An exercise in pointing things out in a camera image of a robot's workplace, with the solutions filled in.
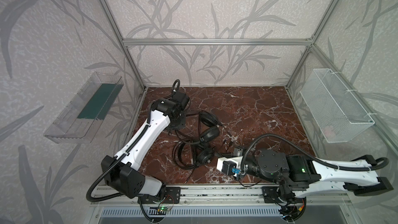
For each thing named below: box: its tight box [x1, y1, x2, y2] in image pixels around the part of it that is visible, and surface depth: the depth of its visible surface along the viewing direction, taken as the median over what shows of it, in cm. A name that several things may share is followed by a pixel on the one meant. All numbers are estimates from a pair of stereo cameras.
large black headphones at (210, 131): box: [175, 109, 223, 144], surface depth 75 cm
